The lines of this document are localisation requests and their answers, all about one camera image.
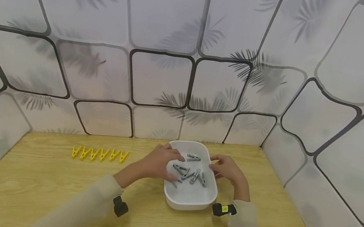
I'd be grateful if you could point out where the person's left forearm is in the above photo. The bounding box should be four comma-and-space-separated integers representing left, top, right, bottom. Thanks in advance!
25, 153, 146, 227

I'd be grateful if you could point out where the black wrist band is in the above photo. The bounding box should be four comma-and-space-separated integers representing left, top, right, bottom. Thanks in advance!
210, 201, 239, 220
111, 194, 131, 219

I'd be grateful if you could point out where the pile of grey clothespins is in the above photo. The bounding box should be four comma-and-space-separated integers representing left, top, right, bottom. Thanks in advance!
169, 151, 213, 194

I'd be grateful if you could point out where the person's left hand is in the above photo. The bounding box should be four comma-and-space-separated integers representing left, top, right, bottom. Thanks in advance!
138, 139, 188, 184

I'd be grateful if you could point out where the person's right hand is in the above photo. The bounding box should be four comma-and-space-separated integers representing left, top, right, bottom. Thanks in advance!
204, 153, 257, 202

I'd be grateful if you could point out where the white plastic tray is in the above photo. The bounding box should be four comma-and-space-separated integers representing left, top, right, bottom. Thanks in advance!
158, 137, 226, 217

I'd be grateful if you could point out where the row of yellow clothespins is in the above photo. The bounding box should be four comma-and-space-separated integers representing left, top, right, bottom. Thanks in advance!
70, 142, 130, 168

